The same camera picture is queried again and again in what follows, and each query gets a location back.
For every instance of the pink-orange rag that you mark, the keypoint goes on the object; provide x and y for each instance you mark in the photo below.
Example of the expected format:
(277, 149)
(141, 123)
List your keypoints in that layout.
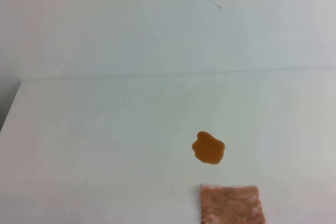
(221, 204)

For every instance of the brown coffee stain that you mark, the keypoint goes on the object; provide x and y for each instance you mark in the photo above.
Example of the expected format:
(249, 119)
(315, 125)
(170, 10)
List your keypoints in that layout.
(208, 149)

